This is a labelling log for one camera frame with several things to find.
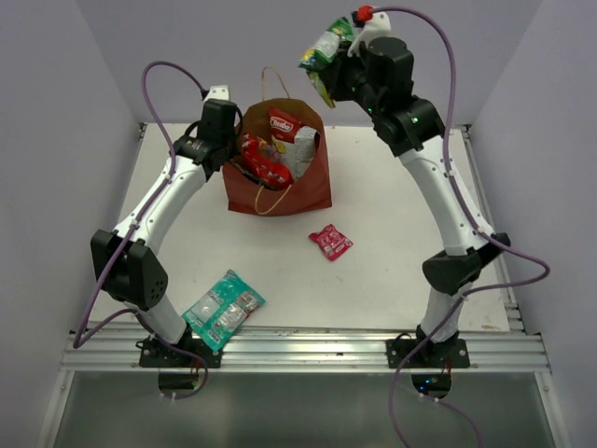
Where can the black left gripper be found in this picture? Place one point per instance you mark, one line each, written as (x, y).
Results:
(234, 142)

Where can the red paper bag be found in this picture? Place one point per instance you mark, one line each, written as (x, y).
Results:
(311, 192)

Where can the red mixed candy bag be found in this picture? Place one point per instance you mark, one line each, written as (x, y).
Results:
(261, 164)

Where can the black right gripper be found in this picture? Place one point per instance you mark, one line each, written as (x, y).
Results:
(333, 73)

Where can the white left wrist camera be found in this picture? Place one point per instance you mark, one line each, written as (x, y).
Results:
(218, 92)

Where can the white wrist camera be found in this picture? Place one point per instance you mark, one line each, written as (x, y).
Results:
(218, 92)
(368, 26)

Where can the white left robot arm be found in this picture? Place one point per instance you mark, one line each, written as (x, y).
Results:
(125, 259)

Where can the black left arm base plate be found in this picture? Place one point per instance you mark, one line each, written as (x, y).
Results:
(156, 355)

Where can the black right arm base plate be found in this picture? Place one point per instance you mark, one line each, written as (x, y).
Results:
(426, 354)

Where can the teal mint candy bag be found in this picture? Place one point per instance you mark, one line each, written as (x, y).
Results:
(218, 313)

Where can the aluminium frame rail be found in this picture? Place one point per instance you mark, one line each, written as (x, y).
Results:
(117, 348)

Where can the red white cassava chips bag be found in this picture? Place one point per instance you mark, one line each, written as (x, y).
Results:
(295, 143)

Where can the green snack packet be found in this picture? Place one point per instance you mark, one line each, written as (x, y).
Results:
(323, 52)

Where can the small pink candy packet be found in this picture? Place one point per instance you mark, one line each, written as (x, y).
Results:
(331, 242)

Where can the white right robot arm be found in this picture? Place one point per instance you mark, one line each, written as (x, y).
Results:
(415, 135)

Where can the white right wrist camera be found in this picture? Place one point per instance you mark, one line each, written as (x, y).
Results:
(368, 26)

